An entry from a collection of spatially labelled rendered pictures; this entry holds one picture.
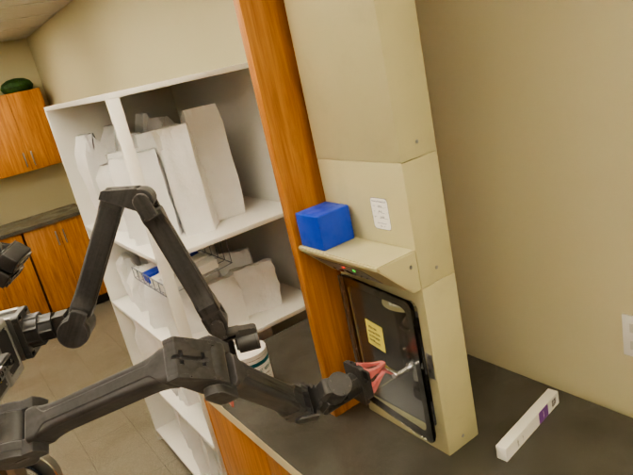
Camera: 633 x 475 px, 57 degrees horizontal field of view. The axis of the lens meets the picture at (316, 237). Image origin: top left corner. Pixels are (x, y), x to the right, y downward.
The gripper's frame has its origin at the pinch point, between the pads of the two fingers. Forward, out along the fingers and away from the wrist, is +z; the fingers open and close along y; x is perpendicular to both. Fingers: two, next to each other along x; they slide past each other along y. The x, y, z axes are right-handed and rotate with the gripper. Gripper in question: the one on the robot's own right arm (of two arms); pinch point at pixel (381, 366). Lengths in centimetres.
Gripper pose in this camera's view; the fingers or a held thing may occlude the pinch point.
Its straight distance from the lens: 152.0
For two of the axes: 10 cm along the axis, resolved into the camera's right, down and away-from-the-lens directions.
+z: 8.0, -3.4, 5.0
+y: -2.1, -9.3, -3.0
